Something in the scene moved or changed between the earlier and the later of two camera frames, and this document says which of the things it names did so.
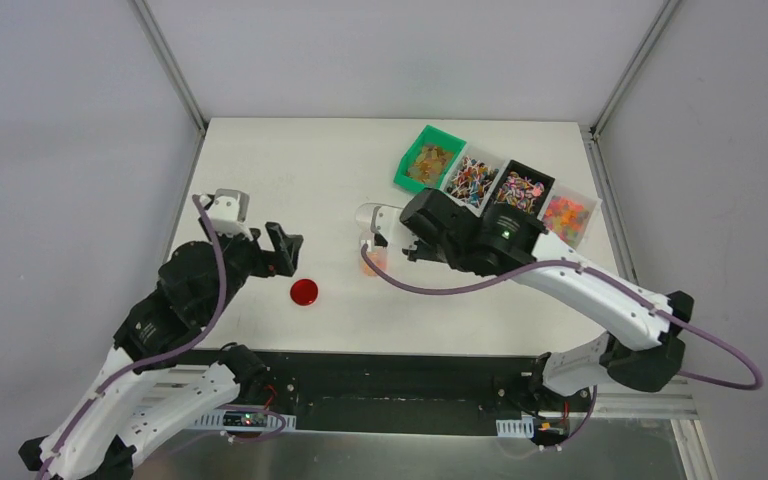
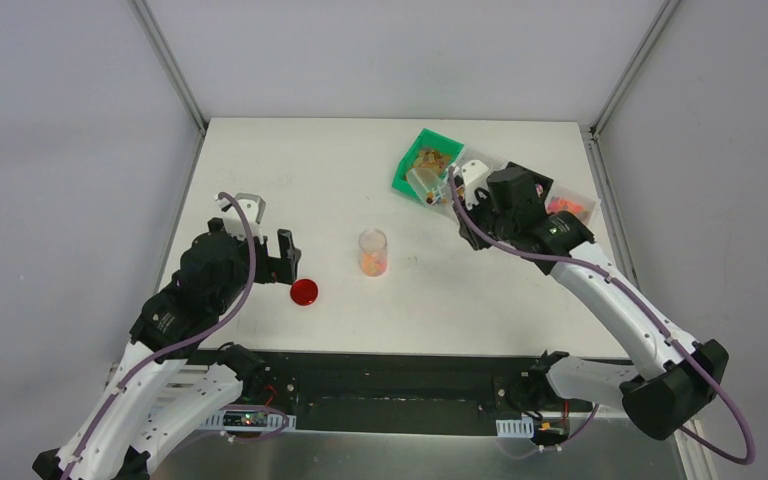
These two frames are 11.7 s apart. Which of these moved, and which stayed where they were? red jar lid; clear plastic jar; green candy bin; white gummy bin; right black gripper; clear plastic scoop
Moved: clear plastic scoop; right black gripper
Stayed: clear plastic jar; white gummy bin; green candy bin; red jar lid
